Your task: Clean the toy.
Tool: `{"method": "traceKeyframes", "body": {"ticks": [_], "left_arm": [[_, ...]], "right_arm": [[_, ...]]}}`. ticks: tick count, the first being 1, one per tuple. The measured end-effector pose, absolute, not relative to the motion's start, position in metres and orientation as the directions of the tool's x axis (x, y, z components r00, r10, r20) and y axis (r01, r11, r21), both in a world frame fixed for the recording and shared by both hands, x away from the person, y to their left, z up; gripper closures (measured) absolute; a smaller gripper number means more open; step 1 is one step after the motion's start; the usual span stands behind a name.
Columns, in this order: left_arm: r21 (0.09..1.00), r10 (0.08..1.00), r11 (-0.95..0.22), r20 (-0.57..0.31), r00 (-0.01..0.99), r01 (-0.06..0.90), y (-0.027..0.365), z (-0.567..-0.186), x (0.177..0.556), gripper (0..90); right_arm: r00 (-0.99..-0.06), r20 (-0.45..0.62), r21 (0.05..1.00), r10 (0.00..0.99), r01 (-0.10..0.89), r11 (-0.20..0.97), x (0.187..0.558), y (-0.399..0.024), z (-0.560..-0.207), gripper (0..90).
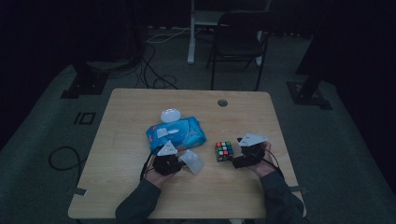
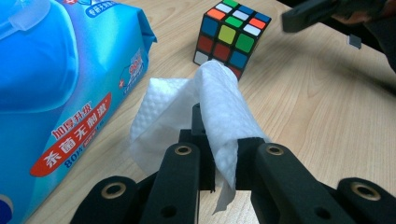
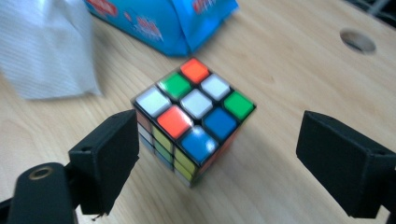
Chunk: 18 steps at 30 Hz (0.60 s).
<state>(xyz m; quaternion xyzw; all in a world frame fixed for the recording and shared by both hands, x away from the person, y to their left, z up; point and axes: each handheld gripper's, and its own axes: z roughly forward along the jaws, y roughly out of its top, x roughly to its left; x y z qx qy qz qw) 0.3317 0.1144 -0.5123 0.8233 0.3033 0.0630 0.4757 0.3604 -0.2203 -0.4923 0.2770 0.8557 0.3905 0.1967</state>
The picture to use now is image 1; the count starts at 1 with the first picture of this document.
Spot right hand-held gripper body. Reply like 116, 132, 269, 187
237, 133, 268, 168

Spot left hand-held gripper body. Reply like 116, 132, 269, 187
151, 140, 185, 176

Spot multicoloured puzzle cube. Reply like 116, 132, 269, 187
215, 141, 234, 163

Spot white wet wipe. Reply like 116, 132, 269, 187
177, 148, 205, 176

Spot blue wet wipes pack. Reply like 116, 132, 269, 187
145, 116, 207, 153

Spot person's right hand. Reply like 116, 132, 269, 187
247, 141, 278, 178

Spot person's left hand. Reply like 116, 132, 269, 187
144, 157, 178, 189

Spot white round lid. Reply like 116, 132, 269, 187
160, 107, 182, 123

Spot black stand with base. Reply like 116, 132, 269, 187
286, 55, 333, 111
60, 60, 110, 100

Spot black folding chair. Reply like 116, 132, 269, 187
206, 10, 278, 92

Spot right hand-held gripper cable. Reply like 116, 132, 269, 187
263, 148, 285, 179

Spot hand-held gripper cable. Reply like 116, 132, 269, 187
263, 148, 285, 179
139, 145, 163, 182

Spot left hand-held gripper cable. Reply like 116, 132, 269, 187
139, 145, 163, 182

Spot black tangled floor cables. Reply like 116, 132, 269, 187
134, 42, 179, 91

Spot black looped floor cable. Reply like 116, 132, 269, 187
48, 146, 89, 188

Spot white floor cable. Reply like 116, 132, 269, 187
145, 27, 191, 45

